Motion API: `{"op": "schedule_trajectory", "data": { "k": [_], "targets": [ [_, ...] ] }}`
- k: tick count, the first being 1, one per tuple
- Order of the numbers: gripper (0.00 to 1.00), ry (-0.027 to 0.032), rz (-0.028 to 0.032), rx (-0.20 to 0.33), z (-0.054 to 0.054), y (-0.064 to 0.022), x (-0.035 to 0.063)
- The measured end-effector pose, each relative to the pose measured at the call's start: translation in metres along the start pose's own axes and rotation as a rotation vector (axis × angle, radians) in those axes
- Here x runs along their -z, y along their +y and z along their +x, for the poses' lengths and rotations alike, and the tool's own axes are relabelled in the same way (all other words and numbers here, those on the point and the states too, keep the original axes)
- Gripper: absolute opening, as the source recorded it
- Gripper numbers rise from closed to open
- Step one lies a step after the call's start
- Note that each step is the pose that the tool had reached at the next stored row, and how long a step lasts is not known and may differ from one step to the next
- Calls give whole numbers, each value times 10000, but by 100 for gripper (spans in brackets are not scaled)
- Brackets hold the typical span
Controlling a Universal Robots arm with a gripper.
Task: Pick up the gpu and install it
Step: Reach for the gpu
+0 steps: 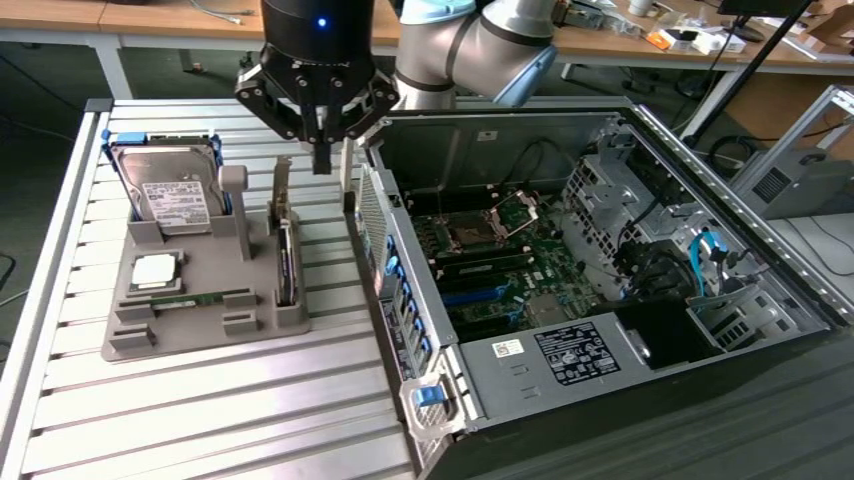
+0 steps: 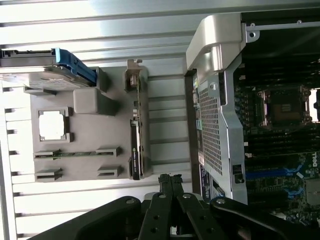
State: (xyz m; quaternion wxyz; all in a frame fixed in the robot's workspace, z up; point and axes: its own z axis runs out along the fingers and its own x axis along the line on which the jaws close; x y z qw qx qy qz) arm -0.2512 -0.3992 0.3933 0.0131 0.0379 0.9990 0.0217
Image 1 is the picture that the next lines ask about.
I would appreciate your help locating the green gpu graphics card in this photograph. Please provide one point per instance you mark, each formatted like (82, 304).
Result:
(289, 270)

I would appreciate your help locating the black monitor stand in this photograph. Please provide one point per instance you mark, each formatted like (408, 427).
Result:
(744, 27)

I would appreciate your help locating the black installed ram stick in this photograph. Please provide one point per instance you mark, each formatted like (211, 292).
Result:
(484, 266)

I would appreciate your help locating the blue case latch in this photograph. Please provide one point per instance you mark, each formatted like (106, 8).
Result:
(428, 395)

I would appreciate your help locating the green motherboard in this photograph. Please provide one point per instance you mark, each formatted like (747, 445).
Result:
(554, 270)

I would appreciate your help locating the black plastic shroud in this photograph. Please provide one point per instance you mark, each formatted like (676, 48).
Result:
(668, 330)

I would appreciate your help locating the blue expansion slot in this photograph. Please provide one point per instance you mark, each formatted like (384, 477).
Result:
(470, 297)

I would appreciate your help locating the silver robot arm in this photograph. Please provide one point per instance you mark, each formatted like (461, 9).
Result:
(468, 45)

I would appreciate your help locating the open black pc case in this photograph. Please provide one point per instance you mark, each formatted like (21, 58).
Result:
(428, 150)

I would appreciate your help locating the grey computer tower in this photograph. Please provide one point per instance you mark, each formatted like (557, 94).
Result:
(801, 185)

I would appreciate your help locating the black tripod pole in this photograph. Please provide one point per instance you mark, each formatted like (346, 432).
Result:
(751, 70)

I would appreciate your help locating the metal drive cage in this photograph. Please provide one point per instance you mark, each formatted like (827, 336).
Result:
(601, 200)

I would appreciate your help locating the green ram stick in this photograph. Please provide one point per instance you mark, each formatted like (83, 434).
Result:
(190, 300)

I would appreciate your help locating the silver metal drive unit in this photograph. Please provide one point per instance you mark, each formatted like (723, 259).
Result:
(588, 15)

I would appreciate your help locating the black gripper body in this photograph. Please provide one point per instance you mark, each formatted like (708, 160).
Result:
(314, 30)

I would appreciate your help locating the cpu socket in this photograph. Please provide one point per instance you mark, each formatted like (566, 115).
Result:
(474, 232)

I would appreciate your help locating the wooden desk white frame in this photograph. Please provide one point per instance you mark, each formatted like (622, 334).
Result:
(67, 20)
(594, 42)

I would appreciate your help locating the grey power supply unit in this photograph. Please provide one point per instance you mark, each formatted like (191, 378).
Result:
(481, 390)

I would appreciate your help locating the aluminium profile frame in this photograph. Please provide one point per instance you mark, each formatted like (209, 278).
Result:
(808, 120)

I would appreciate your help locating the silver chipset heatsink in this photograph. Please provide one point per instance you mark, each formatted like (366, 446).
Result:
(549, 309)

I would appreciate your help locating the grey plastic parts rack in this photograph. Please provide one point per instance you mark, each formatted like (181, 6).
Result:
(201, 330)

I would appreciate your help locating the orange white small box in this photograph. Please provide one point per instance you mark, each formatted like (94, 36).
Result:
(668, 39)

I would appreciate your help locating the metal socket cover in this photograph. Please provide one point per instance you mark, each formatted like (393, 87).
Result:
(517, 212)

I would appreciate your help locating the silver cpu chip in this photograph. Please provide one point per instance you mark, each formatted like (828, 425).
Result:
(155, 272)

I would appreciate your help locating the white cup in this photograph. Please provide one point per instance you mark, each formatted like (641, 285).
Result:
(642, 6)

